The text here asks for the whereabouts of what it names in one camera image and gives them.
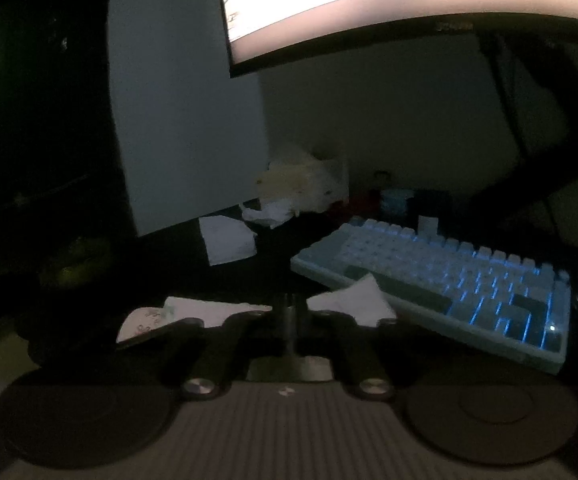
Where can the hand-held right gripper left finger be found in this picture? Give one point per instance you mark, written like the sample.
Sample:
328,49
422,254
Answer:
249,322

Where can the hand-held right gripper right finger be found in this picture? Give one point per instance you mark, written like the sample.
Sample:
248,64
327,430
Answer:
329,325

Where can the white printed paper tissue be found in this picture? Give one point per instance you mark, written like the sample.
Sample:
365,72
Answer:
194,310

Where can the crumpled white tissue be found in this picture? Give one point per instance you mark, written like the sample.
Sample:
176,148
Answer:
269,212

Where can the white backlit keyboard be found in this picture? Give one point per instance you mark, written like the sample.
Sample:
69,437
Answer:
444,280

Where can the small white box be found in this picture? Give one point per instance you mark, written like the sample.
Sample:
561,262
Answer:
428,223

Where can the small blue jar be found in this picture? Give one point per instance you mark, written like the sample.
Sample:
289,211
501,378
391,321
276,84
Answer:
396,200

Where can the yellow plush toy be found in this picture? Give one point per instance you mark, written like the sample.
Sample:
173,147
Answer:
301,177

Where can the dark yellowish bundle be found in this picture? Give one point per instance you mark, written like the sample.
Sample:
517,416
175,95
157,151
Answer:
74,260

